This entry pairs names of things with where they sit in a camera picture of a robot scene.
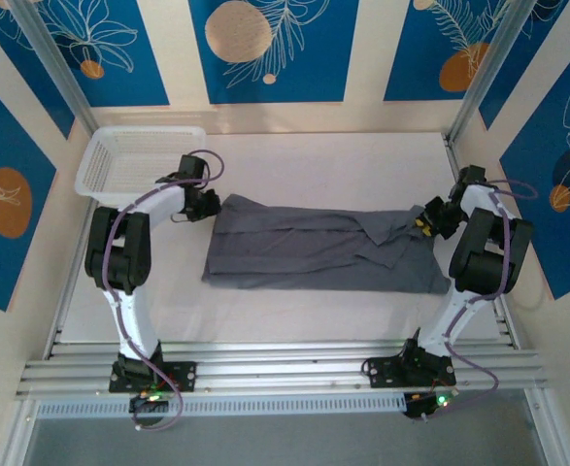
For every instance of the grey t-shirt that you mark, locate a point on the grey t-shirt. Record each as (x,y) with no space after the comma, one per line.
(313,252)

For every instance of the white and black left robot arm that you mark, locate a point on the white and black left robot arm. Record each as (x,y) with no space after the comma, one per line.
(119,247)

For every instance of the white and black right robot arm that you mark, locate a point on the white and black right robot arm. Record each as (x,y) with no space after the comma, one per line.
(483,257)

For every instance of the white perforated plastic basket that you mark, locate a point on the white perforated plastic basket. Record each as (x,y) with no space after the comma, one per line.
(139,155)

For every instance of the black controller board green light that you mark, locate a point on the black controller board green light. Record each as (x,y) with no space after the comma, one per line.
(425,405)
(148,403)

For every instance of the aluminium corner post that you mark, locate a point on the aluminium corner post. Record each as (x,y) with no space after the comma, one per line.
(488,63)
(61,73)

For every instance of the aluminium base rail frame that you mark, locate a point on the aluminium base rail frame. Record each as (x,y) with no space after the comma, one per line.
(284,369)

